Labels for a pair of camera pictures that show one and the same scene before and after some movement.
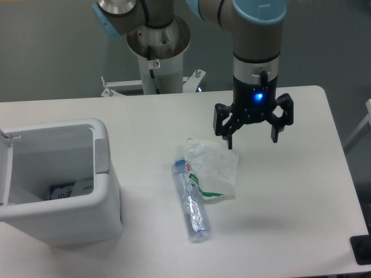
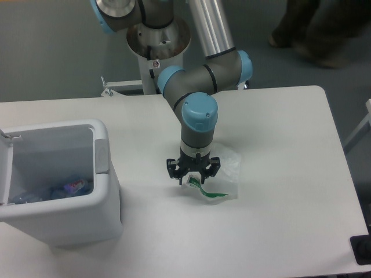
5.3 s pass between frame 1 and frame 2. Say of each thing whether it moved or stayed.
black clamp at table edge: stayed
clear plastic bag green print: stayed
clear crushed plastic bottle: moved
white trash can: stayed
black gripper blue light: moved
